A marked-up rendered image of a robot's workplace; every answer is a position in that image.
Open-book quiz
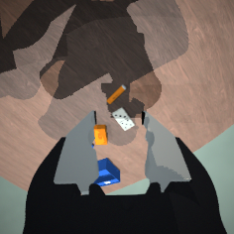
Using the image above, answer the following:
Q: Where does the blue rack of three bins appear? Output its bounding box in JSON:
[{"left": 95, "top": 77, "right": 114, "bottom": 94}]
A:
[{"left": 94, "top": 158, "right": 120, "bottom": 186}]

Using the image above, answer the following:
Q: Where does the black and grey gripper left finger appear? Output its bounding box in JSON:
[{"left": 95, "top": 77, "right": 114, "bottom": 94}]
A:
[{"left": 23, "top": 110, "right": 99, "bottom": 234}]

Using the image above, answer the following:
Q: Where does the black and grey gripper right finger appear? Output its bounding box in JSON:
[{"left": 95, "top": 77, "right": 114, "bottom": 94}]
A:
[{"left": 142, "top": 111, "right": 227, "bottom": 234}]

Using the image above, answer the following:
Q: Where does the white domino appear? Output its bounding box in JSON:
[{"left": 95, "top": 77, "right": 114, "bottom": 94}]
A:
[{"left": 112, "top": 107, "right": 134, "bottom": 130}]

